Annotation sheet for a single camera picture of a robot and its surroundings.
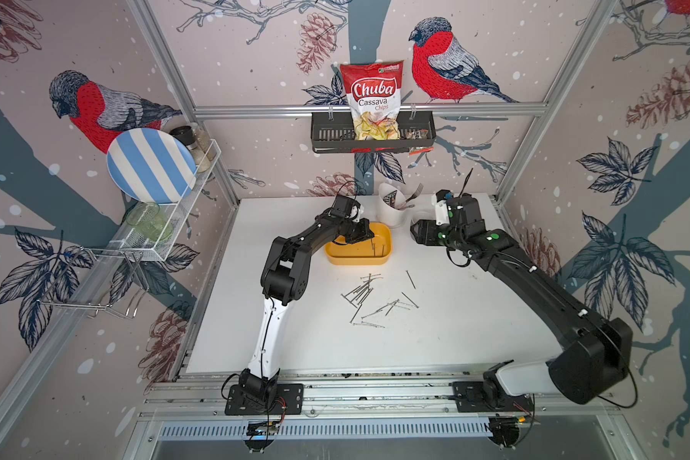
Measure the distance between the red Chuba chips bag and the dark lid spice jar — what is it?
47 cm

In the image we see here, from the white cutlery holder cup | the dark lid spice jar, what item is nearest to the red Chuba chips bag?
the white cutlery holder cup

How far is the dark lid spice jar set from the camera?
812 millimetres

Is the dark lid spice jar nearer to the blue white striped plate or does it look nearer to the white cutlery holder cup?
the blue white striped plate

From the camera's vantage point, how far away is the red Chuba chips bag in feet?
2.65

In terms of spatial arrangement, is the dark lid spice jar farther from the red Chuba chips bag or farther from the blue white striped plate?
the red Chuba chips bag

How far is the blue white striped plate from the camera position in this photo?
27.1 inches

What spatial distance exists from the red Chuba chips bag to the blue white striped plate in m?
0.51
